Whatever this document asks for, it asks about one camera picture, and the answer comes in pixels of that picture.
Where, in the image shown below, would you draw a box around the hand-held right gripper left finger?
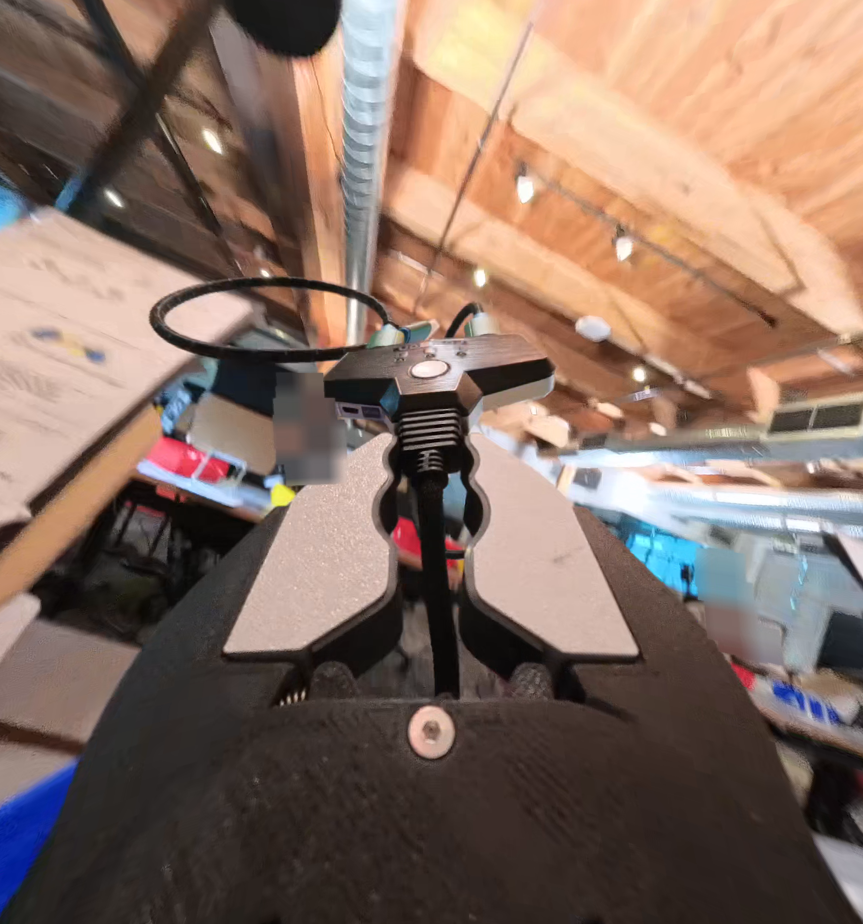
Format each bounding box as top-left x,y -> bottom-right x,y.
222,432 -> 405,676

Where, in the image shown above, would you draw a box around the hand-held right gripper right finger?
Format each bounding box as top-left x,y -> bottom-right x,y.
459,432 -> 643,678

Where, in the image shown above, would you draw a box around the black hub cable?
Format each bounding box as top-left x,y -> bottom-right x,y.
397,409 -> 470,700

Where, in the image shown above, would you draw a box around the black hub with round button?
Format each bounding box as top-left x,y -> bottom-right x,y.
322,334 -> 557,436

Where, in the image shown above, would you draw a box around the white and wooden document stand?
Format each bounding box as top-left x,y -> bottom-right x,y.
0,406 -> 164,674

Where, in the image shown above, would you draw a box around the ceiling air conditioning unit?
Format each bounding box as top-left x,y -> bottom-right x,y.
766,393 -> 863,438

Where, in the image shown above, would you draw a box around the printed instruction sheet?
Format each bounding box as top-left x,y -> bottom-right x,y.
0,208 -> 256,551

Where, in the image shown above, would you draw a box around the blue container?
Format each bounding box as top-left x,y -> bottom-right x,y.
0,758 -> 80,924

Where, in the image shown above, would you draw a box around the black metal pole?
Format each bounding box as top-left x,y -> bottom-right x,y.
62,0 -> 220,219

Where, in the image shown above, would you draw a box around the black fuzzy ball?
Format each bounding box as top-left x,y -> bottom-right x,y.
225,0 -> 343,59

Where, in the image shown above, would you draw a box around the black braided looped cable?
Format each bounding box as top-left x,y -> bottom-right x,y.
149,277 -> 408,363

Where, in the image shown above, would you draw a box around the short black cable pale plug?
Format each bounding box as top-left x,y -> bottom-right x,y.
444,302 -> 503,339

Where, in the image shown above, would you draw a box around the silver ventilation duct pipe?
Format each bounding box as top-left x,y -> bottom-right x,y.
336,0 -> 405,349

